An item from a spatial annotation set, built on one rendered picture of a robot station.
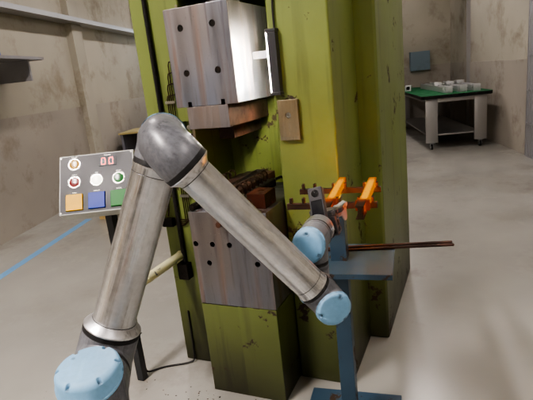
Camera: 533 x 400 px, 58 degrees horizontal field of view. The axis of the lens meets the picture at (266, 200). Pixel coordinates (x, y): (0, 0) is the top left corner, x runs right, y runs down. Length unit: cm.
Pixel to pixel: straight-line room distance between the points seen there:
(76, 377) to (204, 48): 135
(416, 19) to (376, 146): 883
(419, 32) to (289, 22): 920
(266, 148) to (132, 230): 140
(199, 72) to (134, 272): 106
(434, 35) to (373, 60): 885
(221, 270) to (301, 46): 102
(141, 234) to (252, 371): 130
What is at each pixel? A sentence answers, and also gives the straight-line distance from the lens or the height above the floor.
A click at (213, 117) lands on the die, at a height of 131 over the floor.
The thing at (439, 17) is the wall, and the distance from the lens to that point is 1127.
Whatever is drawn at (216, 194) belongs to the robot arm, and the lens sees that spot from 106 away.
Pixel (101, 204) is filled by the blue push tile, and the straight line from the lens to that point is 224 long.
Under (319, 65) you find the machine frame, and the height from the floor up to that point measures 148.
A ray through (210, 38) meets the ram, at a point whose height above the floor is 163.
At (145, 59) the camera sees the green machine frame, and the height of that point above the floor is 159.
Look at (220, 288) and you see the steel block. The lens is 221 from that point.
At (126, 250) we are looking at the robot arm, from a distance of 123.
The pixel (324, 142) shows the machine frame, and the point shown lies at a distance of 203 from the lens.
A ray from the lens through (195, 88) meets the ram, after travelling 208.
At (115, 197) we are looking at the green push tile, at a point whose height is 101.
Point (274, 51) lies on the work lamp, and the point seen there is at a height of 155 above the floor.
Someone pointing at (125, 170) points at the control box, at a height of 112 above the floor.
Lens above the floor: 146
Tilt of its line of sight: 15 degrees down
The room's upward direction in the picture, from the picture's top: 6 degrees counter-clockwise
